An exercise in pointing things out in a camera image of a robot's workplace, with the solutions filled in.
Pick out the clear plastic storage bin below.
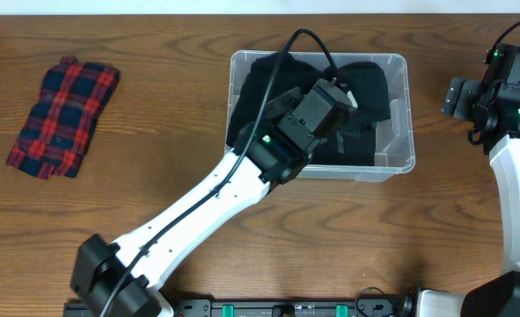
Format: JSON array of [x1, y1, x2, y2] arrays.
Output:
[[226, 50, 416, 182]]

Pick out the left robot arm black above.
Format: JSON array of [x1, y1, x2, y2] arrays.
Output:
[[70, 79, 357, 316]]

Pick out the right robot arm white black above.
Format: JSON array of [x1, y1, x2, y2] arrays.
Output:
[[400, 42, 520, 317]]

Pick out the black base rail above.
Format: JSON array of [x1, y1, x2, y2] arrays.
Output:
[[62, 298, 419, 317]]

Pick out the large black garment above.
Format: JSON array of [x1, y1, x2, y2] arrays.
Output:
[[226, 53, 391, 147]]

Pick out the red plaid shirt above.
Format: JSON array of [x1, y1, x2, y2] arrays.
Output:
[[6, 56, 121, 180]]

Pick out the black garment with tape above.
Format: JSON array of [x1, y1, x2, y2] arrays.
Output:
[[311, 123, 376, 166]]

